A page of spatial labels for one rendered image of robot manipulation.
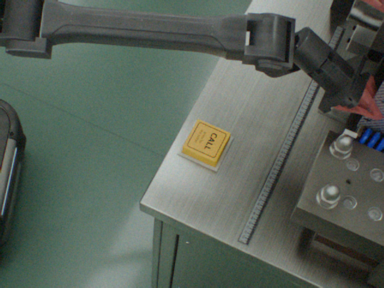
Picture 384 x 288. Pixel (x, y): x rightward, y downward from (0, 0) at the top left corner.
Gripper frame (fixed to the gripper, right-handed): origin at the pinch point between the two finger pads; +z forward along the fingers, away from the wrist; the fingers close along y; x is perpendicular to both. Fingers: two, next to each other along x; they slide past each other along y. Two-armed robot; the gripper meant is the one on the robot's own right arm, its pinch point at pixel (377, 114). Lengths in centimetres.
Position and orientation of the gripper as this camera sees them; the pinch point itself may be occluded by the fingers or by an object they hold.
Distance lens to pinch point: 113.2
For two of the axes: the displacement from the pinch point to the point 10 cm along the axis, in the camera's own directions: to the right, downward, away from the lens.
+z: 7.5, 5.8, 3.1
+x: 5.1, -2.0, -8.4
